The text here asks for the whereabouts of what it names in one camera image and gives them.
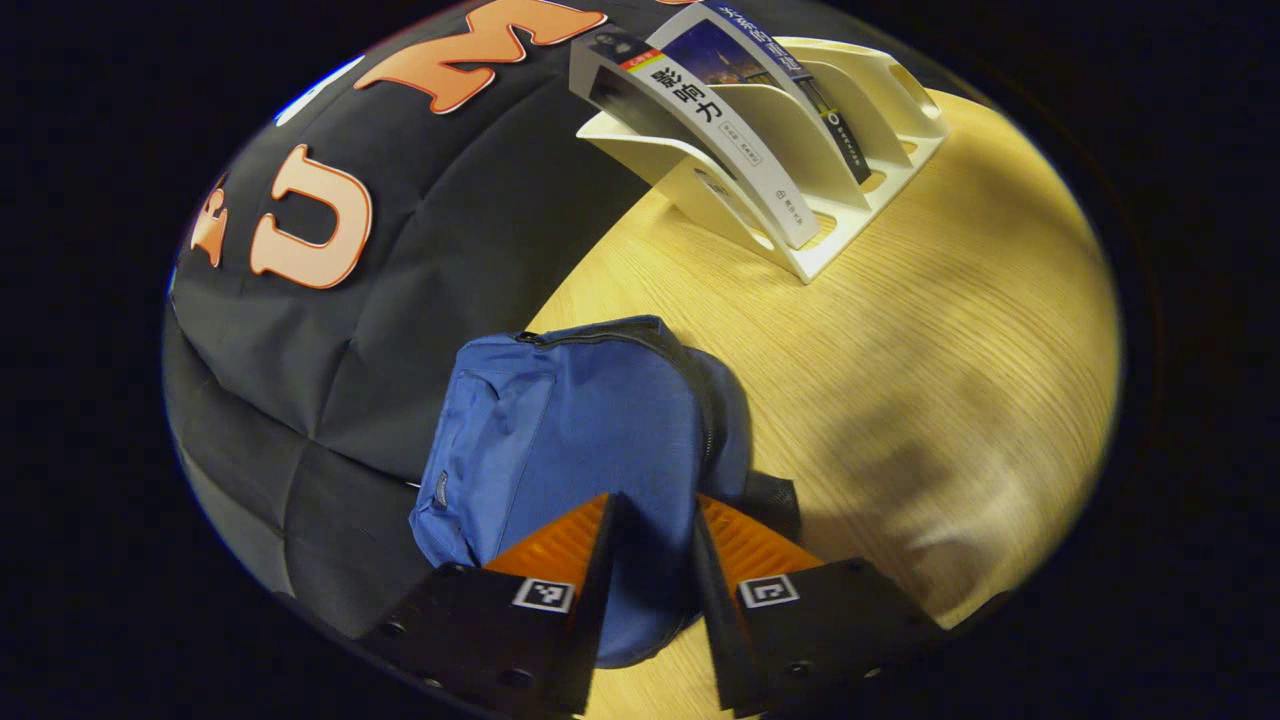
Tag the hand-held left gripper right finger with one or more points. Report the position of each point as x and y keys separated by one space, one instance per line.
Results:
x=712 y=620

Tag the blue schoolbag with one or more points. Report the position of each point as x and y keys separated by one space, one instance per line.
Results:
x=570 y=430

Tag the blue cover book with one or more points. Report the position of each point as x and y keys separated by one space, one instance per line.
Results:
x=720 y=55

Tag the black backdrop cloth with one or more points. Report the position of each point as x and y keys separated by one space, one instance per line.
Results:
x=400 y=330

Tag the white spine book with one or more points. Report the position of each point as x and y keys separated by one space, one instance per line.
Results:
x=740 y=150

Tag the cream plastic bookshelf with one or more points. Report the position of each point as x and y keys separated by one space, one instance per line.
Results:
x=860 y=200

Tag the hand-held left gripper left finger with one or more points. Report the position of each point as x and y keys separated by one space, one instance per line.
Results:
x=598 y=620

